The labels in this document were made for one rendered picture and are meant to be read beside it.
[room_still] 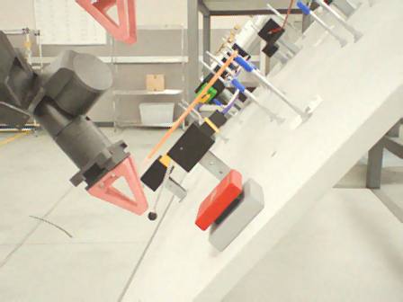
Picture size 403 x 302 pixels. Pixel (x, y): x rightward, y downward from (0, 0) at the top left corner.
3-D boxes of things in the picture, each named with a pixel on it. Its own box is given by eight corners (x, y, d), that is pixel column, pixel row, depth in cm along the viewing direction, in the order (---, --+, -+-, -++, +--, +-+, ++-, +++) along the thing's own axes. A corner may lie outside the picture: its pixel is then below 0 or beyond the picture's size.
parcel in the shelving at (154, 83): (145, 92, 750) (145, 75, 744) (147, 90, 790) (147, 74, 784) (165, 91, 750) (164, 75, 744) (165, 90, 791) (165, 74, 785)
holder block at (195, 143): (191, 167, 63) (169, 149, 63) (216, 137, 62) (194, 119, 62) (188, 173, 59) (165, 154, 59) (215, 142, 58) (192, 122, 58)
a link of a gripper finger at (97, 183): (166, 189, 66) (125, 141, 65) (159, 201, 59) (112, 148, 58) (133, 217, 67) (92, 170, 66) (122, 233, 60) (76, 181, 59)
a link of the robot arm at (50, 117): (46, 100, 64) (17, 113, 60) (68, 71, 60) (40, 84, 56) (78, 136, 65) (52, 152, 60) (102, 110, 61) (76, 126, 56)
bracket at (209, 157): (224, 181, 63) (198, 159, 63) (236, 169, 63) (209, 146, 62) (224, 189, 59) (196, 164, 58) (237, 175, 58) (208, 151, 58)
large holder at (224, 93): (264, 80, 138) (229, 50, 137) (242, 111, 127) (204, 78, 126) (253, 93, 143) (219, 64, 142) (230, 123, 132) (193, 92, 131)
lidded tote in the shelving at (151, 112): (138, 124, 761) (138, 105, 754) (141, 120, 802) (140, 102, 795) (174, 123, 762) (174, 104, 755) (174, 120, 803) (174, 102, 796)
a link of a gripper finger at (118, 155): (165, 191, 64) (122, 143, 64) (157, 204, 57) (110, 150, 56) (130, 220, 65) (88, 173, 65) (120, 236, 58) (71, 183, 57)
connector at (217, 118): (202, 142, 62) (192, 132, 61) (227, 118, 61) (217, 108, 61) (202, 144, 59) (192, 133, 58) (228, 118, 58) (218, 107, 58)
